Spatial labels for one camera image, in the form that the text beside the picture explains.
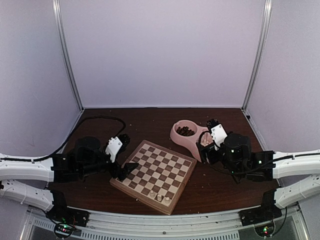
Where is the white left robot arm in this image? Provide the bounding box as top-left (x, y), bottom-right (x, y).
top-left (0, 134), bottom-right (138, 222)

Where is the pink double bowl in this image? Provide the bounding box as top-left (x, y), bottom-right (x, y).
top-left (170, 120), bottom-right (213, 162)

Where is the white knight piece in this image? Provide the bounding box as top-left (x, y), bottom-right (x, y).
top-left (157, 194), bottom-right (162, 202)

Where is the right aluminium frame post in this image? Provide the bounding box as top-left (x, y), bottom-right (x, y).
top-left (241, 0), bottom-right (273, 113)

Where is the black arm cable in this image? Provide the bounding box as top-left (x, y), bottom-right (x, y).
top-left (0, 115), bottom-right (126, 161)
top-left (197, 131), bottom-right (276, 185)

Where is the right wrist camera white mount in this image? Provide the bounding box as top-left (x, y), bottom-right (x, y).
top-left (206, 119), bottom-right (228, 150)

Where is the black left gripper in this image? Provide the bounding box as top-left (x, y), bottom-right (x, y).
top-left (79, 145), bottom-right (139, 181)

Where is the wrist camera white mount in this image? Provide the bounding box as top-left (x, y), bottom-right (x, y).
top-left (206, 119), bottom-right (228, 150)
top-left (103, 134), bottom-right (131, 163)

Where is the aluminium frame post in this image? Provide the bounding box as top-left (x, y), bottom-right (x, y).
top-left (241, 0), bottom-right (273, 113)
top-left (52, 0), bottom-right (84, 112)

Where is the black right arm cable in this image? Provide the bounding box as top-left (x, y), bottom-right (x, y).
top-left (197, 131), bottom-right (276, 185)

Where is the white chess pieces pile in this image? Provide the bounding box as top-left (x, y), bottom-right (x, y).
top-left (200, 136), bottom-right (212, 147)

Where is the wooden chess board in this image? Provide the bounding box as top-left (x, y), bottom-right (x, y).
top-left (109, 140), bottom-right (198, 215)

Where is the dark chess pieces pile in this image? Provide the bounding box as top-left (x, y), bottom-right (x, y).
top-left (176, 126), bottom-right (195, 137)

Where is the white bishop piece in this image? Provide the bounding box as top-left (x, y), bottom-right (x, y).
top-left (149, 190), bottom-right (156, 198)

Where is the white rook piece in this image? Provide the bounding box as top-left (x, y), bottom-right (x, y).
top-left (164, 196), bottom-right (171, 203)

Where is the front aluminium rail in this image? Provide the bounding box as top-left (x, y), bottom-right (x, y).
top-left (18, 205), bottom-right (311, 240)

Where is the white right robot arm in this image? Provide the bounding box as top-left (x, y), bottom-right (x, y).
top-left (196, 131), bottom-right (320, 221)

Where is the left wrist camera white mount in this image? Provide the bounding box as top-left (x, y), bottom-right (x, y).
top-left (103, 134), bottom-right (131, 163)

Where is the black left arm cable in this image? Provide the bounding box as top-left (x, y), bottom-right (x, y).
top-left (0, 115), bottom-right (126, 161)

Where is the left aluminium frame post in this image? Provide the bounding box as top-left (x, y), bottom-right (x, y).
top-left (52, 0), bottom-right (84, 112)

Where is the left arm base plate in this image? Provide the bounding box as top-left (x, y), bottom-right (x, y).
top-left (45, 207), bottom-right (90, 227)

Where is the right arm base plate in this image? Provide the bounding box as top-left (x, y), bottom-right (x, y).
top-left (239, 206), bottom-right (282, 227)

